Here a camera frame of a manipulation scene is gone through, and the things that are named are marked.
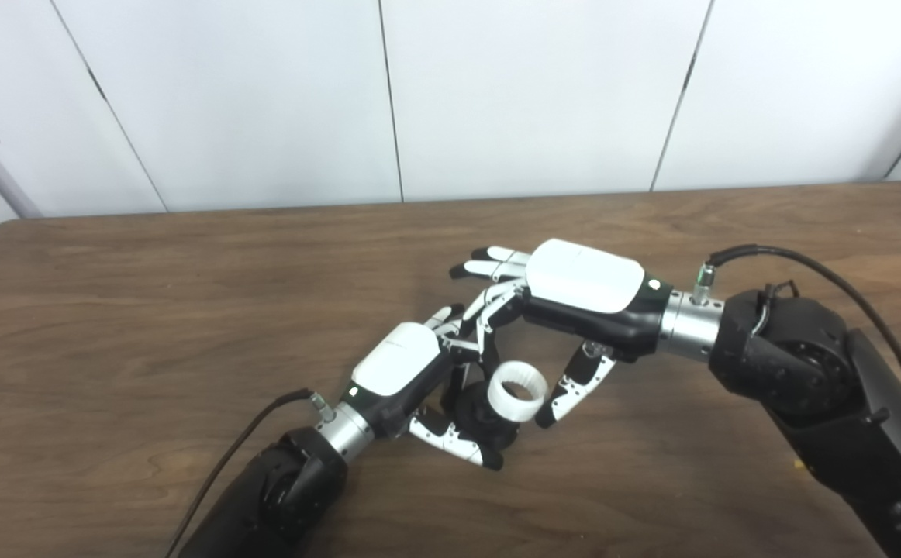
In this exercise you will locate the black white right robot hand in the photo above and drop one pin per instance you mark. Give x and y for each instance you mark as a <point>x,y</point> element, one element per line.
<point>582,279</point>

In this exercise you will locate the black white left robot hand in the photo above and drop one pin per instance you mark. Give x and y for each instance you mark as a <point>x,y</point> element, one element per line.
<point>400,364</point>

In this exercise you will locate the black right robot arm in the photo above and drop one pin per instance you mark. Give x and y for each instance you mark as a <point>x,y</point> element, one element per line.
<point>807,364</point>

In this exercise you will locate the round black part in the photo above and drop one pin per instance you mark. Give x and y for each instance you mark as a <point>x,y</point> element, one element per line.
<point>472,411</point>

